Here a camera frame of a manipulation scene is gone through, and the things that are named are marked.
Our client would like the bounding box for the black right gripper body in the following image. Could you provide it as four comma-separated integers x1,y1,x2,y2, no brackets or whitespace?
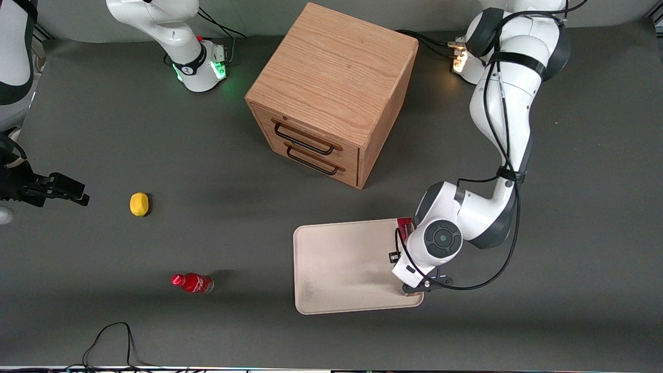
0,134,53,208

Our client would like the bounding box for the black right arm base cable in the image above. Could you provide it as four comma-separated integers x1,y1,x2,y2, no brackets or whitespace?
197,6,248,65

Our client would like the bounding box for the black looped cable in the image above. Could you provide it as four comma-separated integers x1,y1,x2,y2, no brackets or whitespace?
82,322,156,370

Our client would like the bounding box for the black arm base cable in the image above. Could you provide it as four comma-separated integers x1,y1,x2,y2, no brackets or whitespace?
197,6,248,65
396,29,462,61

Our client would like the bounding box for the red soda bottle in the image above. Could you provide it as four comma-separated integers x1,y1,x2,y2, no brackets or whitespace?
171,272,214,295

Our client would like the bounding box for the black metal drawer handle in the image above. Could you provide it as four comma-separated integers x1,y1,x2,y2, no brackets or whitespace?
286,146,340,176
273,122,336,156

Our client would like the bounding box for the red cookie box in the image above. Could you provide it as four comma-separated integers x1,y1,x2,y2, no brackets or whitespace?
396,217,417,245

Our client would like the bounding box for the wooden drawer cabinet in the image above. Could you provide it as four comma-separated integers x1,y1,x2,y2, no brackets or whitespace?
244,2,420,190

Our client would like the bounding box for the yellow lemon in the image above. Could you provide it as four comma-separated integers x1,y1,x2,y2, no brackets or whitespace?
129,192,150,218

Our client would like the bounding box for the black left arm base cable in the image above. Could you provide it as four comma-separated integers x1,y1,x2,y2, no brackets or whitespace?
396,29,462,61

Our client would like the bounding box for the beige plastic tray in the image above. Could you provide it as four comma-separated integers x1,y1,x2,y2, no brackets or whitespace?
293,218,425,315

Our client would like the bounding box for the wooden drawer front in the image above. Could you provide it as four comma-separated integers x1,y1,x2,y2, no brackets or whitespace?
256,105,361,161
264,136,359,187

